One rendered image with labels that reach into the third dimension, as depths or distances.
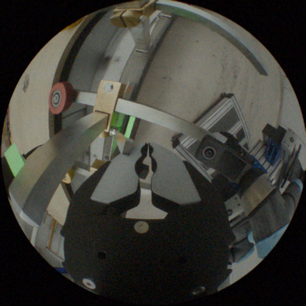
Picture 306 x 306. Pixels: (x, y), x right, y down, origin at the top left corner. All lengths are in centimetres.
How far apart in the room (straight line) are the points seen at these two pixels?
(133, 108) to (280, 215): 33
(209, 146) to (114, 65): 48
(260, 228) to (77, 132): 29
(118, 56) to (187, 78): 79
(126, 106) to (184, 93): 94
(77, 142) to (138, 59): 34
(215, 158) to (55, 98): 35
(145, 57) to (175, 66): 76
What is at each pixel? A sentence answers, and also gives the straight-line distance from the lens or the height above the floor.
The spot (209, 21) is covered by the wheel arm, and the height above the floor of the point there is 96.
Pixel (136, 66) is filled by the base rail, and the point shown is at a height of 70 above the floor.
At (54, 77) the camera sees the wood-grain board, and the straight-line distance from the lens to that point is 33.
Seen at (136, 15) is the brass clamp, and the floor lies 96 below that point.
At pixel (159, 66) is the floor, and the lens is 113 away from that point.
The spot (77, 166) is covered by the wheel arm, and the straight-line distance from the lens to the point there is 41.
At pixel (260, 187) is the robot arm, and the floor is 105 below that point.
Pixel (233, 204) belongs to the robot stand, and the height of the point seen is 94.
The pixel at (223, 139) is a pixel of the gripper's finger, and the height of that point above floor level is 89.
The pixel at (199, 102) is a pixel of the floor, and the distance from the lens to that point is 120.
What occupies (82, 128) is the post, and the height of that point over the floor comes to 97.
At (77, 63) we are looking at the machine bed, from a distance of 44.
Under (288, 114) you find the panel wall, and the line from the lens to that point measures 288.
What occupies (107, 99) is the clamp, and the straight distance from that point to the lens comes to 24.
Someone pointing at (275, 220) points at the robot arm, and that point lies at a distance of 18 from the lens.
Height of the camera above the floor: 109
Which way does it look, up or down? 58 degrees down
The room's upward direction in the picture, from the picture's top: 178 degrees clockwise
